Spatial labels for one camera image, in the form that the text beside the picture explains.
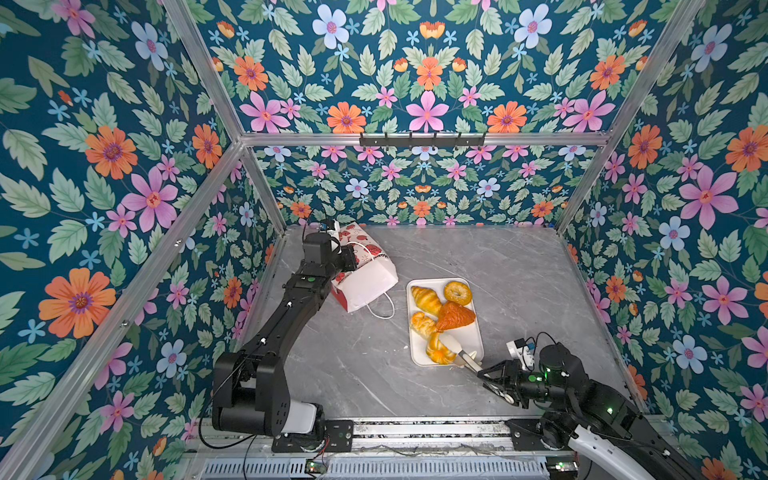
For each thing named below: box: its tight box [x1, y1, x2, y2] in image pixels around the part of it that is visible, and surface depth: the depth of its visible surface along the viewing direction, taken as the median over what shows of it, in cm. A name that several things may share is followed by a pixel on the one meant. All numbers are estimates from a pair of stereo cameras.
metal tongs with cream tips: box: [440, 333, 484, 375], surface depth 75 cm
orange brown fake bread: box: [436, 300, 476, 332], surface depth 90 cm
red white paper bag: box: [331, 222, 399, 313], surface depth 101 cm
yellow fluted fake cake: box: [426, 331, 457, 365], surface depth 83 cm
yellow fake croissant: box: [411, 286, 442, 316], surface depth 97 cm
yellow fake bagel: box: [444, 281, 473, 305], surface depth 100 cm
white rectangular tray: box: [406, 277, 484, 367], surface depth 92 cm
